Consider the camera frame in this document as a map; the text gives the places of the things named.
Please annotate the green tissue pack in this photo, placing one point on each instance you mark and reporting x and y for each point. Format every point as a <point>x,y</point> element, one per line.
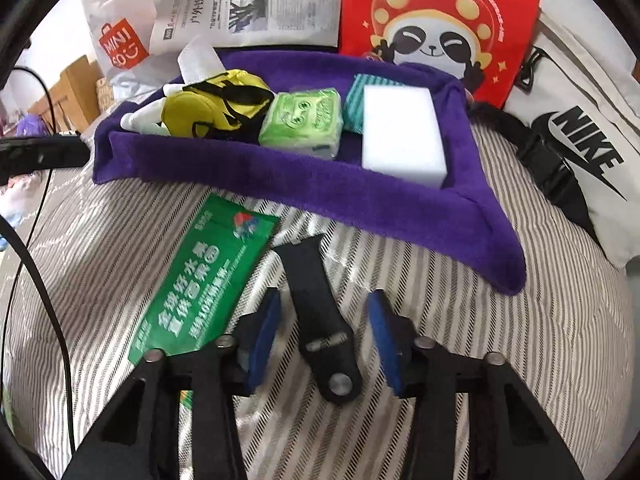
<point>300,120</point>

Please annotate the purple towel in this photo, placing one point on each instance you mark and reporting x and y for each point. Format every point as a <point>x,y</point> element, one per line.
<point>300,185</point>

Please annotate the white fabric bag black logo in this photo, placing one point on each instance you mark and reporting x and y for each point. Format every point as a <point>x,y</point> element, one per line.
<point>575,85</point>

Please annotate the green flat printed bag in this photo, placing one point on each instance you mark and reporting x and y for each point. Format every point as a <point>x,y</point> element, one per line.
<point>200,280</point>

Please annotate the yellow mesh pouch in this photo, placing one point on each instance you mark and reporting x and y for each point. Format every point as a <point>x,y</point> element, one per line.
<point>200,110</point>

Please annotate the teal striped cloth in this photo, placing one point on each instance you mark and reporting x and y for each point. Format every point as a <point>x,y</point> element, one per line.
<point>355,105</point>

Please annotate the wooden furniture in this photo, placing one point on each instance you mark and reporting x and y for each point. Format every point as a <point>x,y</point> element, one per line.
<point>70,90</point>

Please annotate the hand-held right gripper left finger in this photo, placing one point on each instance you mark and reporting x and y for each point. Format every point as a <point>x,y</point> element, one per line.
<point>262,340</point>

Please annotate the newspaper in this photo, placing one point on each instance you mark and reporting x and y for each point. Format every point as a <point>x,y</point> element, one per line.
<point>280,0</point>

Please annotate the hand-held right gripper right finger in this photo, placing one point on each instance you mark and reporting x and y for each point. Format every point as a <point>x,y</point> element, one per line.
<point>387,345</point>

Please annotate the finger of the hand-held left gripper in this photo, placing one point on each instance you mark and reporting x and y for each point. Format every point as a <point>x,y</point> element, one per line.
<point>45,152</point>

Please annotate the white plastic shopping bag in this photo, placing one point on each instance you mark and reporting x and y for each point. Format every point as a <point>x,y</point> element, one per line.
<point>120,10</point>

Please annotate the white foam sponge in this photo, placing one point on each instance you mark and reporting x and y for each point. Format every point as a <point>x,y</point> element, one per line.
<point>402,135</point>

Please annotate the red panda print bag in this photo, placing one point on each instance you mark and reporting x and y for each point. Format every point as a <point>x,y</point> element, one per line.
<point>360,10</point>

